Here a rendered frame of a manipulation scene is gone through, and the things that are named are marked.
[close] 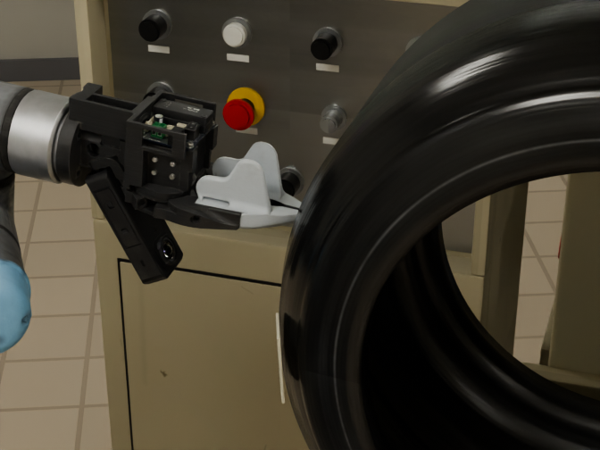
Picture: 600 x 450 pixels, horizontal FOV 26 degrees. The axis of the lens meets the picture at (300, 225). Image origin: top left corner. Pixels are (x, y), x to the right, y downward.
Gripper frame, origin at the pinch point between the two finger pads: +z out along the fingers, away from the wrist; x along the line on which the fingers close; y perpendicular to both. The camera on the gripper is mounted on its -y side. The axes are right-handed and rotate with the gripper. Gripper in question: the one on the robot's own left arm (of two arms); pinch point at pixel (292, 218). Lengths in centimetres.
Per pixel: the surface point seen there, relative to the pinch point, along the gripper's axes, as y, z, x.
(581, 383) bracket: -25.2, 26.7, 24.5
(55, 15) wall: -121, -176, 308
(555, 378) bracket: -25.4, 24.0, 24.6
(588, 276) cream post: -13.7, 24.7, 26.6
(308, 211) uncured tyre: 5.5, 3.2, -7.7
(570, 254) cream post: -11.7, 22.4, 26.6
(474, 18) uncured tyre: 19.3, 11.7, 2.7
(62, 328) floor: -135, -95, 152
